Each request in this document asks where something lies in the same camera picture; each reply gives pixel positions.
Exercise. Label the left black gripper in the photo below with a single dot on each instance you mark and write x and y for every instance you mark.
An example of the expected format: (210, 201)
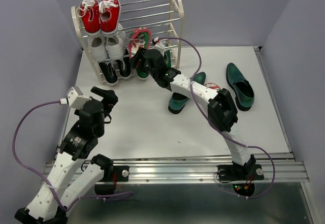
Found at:
(110, 98)

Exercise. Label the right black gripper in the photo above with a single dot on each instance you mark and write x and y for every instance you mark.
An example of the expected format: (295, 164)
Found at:
(139, 54)

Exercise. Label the green sneaker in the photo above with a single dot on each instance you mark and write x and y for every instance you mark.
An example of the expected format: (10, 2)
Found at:
(140, 70)
(167, 54)

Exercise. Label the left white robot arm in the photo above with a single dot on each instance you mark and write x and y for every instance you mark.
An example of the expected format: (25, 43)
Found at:
(57, 195)

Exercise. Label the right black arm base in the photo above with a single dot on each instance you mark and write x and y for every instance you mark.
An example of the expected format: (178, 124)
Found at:
(242, 181)

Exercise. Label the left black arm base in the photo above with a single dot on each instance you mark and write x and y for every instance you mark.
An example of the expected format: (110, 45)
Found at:
(112, 174)

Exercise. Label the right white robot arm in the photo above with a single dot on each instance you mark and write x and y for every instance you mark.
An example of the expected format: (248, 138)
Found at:
(217, 107)

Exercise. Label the cream metal shoe rack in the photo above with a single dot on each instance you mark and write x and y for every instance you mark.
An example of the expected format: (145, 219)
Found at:
(164, 18)

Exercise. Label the right black sneaker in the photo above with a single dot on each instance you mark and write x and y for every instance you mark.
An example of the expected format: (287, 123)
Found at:
(124, 66)

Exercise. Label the black sneaker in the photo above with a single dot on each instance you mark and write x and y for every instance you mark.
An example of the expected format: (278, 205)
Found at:
(124, 66)
(109, 73)

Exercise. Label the left black sneaker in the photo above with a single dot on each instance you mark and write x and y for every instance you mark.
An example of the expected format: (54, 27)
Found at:
(109, 73)

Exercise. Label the right white sneaker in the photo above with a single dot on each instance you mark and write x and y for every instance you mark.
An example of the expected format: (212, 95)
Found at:
(115, 45)

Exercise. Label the white sneaker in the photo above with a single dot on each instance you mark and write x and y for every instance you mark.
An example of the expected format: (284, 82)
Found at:
(98, 49)
(115, 45)

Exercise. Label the left white sneaker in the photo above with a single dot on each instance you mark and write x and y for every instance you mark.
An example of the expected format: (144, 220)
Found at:
(98, 49)

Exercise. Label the right red sneaker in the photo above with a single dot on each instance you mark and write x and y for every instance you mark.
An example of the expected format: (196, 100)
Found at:
(109, 16)

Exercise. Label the red sneaker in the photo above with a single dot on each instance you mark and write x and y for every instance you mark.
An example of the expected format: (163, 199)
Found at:
(109, 16)
(88, 11)

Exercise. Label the left dark green loafer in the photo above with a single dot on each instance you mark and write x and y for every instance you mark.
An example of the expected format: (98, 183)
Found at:
(178, 101)

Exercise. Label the dark green loafer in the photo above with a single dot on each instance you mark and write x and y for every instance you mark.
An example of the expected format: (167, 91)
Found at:
(178, 101)
(244, 94)

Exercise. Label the left red sneaker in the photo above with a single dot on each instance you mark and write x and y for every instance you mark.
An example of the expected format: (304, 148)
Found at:
(88, 11)

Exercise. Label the right dark green loafer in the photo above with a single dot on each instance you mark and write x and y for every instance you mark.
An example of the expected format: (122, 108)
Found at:
(244, 94)

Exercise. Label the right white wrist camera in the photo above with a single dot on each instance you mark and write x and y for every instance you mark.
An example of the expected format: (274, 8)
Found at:
(159, 45)

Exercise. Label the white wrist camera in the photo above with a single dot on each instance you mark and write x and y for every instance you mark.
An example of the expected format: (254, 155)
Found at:
(76, 99)
(159, 45)

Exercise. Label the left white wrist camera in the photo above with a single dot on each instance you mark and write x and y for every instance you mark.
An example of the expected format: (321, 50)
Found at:
(76, 99)

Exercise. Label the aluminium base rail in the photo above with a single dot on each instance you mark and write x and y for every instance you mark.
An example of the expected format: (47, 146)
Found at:
(209, 170)

